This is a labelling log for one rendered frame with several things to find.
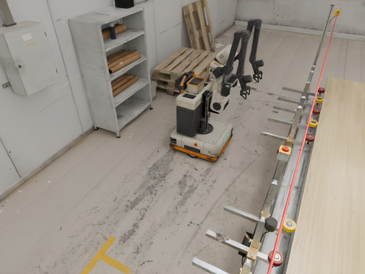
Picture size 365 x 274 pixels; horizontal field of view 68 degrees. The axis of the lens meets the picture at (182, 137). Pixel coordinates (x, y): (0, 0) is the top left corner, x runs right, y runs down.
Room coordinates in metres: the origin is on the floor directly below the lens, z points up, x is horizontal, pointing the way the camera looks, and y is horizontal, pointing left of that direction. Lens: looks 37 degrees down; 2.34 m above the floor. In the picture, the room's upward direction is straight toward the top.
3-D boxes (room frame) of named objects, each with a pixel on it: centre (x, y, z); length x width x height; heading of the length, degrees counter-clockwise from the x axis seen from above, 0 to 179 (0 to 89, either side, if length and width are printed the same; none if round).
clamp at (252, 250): (0.86, -0.42, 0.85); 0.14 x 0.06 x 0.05; 152
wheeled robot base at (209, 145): (2.90, -0.26, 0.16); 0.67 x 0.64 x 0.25; 62
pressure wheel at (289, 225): (1.00, -0.65, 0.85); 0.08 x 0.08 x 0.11
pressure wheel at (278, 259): (0.79, -0.51, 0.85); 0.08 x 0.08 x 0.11
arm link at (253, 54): (2.88, -0.77, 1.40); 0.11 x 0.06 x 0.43; 152
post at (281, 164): (1.34, -0.66, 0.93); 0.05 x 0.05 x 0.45; 62
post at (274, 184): (1.11, -0.54, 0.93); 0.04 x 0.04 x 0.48; 62
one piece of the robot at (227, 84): (2.77, -0.52, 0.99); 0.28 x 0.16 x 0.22; 152
